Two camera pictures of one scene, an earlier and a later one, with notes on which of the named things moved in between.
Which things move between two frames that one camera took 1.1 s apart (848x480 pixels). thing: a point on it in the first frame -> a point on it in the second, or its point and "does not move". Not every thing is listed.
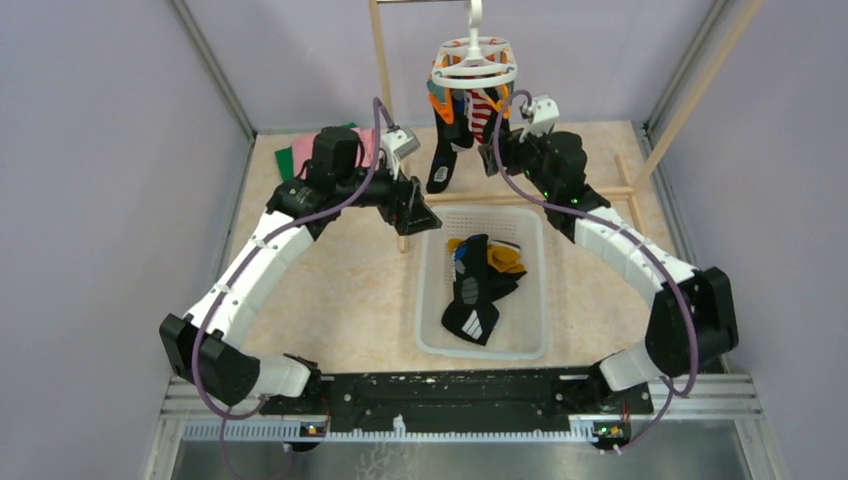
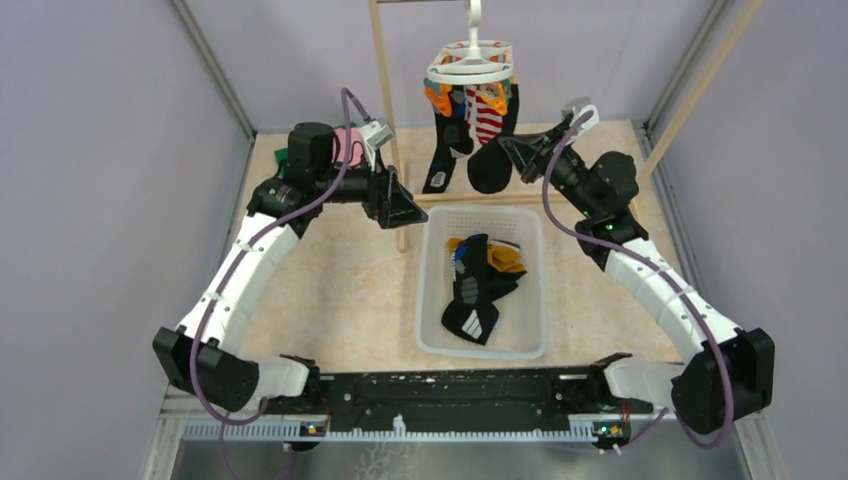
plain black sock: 490,126 -> 490,168
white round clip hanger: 475,62 does not move
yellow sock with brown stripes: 452,244 does not move
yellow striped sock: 505,256 does not move
